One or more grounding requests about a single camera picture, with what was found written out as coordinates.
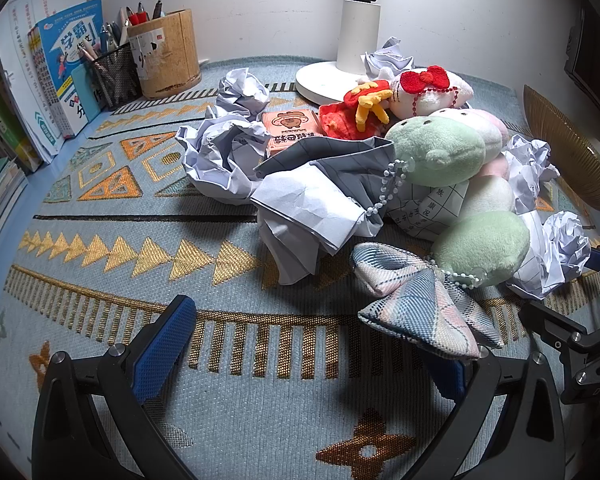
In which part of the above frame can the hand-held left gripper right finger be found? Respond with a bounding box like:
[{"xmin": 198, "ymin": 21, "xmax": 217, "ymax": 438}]
[{"xmin": 420, "ymin": 345, "xmax": 566, "ymax": 480}]

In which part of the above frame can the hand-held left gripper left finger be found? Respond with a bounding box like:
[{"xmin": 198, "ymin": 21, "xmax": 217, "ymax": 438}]
[{"xmin": 31, "ymin": 294, "xmax": 198, "ymax": 480}]

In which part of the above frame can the green white pink dango plush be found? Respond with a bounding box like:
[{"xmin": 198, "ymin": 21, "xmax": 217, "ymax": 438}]
[
  {"xmin": 384, "ymin": 109, "xmax": 510, "ymax": 186},
  {"xmin": 432, "ymin": 152, "xmax": 531, "ymax": 288}
]

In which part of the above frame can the pile of papers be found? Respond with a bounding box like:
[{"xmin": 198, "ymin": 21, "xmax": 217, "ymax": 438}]
[{"xmin": 175, "ymin": 37, "xmax": 593, "ymax": 301}]

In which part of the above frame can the white plush toy red bow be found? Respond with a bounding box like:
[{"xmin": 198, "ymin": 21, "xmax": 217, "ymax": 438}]
[{"xmin": 342, "ymin": 65, "xmax": 476, "ymax": 141}]

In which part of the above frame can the pink card box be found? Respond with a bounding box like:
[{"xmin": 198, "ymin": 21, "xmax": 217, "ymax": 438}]
[{"xmin": 261, "ymin": 108, "xmax": 326, "ymax": 157}]

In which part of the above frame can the single white paper ball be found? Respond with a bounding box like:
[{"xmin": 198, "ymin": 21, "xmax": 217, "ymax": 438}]
[{"xmin": 215, "ymin": 69, "xmax": 271, "ymax": 121}]

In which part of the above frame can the red snack packet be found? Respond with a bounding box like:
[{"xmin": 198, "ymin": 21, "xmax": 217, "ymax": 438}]
[{"xmin": 319, "ymin": 104, "xmax": 363, "ymax": 139}]

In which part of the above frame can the plaid fabric bow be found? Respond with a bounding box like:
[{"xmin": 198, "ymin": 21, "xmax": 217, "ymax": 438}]
[{"xmin": 350, "ymin": 241, "xmax": 505, "ymax": 361}]

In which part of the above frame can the patterned woven table mat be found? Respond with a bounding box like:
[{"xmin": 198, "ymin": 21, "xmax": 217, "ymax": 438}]
[{"xmin": 0, "ymin": 55, "xmax": 600, "ymax": 480}]

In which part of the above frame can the dark monitor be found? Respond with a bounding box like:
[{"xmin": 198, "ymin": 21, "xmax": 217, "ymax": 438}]
[{"xmin": 562, "ymin": 0, "xmax": 600, "ymax": 106}]

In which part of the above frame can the teal notebook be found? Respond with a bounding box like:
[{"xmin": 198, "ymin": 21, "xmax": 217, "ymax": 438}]
[{"xmin": 71, "ymin": 62, "xmax": 106, "ymax": 123}]

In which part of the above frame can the black mesh pen holder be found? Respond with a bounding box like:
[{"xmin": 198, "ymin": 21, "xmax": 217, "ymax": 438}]
[{"xmin": 89, "ymin": 41, "xmax": 143, "ymax": 111}]

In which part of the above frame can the stack of green books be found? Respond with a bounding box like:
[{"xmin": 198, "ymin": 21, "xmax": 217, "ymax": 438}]
[{"xmin": 0, "ymin": 42, "xmax": 43, "ymax": 221}]

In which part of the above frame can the bamboo pen holder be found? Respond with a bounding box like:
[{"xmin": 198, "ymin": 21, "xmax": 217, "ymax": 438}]
[{"xmin": 126, "ymin": 8, "xmax": 203, "ymax": 100}]

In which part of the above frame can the blue cover workbook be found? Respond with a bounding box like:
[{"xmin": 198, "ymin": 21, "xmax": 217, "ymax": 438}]
[{"xmin": 34, "ymin": 0, "xmax": 106, "ymax": 138}]

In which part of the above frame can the white desk lamp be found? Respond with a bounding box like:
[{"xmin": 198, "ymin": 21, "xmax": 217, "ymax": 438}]
[{"xmin": 295, "ymin": 0, "xmax": 416, "ymax": 106}]

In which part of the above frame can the bunch of pens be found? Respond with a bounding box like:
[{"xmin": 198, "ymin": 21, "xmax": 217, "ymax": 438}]
[{"xmin": 77, "ymin": 0, "xmax": 166, "ymax": 61}]

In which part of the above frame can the stack of study books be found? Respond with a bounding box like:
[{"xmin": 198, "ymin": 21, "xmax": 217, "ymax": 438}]
[{"xmin": 0, "ymin": 0, "xmax": 88, "ymax": 158}]

